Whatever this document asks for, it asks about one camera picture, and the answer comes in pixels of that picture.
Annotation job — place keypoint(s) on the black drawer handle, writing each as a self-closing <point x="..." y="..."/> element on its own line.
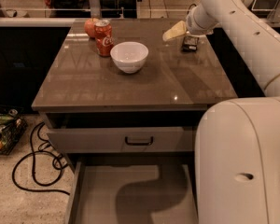
<point x="139" y="142"/>

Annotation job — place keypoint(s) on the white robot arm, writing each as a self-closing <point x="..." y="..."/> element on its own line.
<point x="237" y="146"/>

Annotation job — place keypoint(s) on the black office chair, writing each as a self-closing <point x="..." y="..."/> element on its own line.
<point x="69" y="9"/>

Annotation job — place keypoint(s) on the grey drawer cabinet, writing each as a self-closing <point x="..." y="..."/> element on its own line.
<point x="81" y="81"/>

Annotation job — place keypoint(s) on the grey open middle drawer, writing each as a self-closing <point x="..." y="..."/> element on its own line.
<point x="133" y="189"/>

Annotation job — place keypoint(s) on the red coca-cola can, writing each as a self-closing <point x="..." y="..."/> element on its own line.
<point x="103" y="37"/>

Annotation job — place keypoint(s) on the black wire basket with items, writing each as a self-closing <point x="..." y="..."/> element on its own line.
<point x="12" y="127"/>

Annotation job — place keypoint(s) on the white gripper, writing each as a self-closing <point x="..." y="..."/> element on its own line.
<point x="193" y="24"/>

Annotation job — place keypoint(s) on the white ceramic bowl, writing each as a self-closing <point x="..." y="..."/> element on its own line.
<point x="129" y="57"/>

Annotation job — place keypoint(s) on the black rxbar chocolate bar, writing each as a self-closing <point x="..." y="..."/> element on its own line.
<point x="189" y="43"/>

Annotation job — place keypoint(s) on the grey top drawer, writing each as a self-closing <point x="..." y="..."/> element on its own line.
<point x="104" y="132"/>

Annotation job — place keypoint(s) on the red apple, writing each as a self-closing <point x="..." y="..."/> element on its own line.
<point x="89" y="27"/>

